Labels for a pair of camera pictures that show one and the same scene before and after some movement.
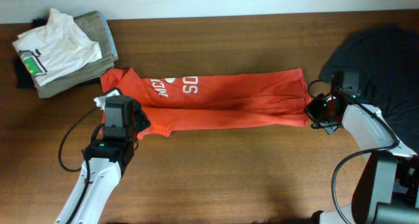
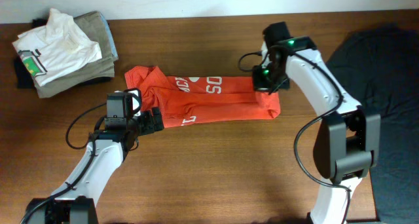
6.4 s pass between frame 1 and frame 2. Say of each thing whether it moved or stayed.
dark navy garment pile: stayed
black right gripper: moved
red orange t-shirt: moved
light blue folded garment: stayed
